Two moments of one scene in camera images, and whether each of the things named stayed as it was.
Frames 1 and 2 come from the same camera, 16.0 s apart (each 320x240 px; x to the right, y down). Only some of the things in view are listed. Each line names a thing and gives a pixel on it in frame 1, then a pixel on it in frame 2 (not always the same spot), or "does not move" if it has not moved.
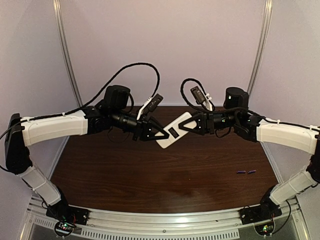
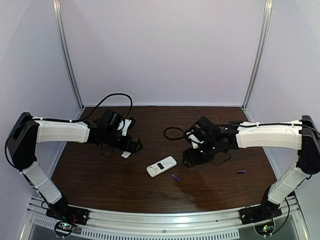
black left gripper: [139, 128] -> [132, 146]
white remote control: [174, 131] -> [155, 169]
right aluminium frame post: [263, 35] does not move
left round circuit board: [63, 228] does not move
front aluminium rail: [217, 224] does not move
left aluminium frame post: [67, 52] does not move
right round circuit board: [265, 229] does not move
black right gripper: [207, 123] -> [191, 155]
